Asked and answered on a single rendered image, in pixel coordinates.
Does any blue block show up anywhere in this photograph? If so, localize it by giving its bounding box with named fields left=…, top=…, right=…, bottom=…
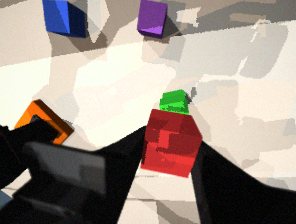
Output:
left=42, top=0, right=86, bottom=38

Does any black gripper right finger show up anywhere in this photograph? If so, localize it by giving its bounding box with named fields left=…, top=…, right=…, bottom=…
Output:
left=191, top=140, right=296, bottom=224

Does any green block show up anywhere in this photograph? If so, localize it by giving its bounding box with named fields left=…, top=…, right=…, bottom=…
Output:
left=159, top=94, right=189, bottom=115
left=162, top=89, right=186, bottom=98

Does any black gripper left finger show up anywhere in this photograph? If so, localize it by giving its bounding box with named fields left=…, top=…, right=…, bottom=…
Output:
left=22, top=125, right=147, bottom=224

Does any purple block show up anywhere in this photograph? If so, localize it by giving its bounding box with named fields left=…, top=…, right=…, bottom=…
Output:
left=136, top=0, right=168, bottom=40

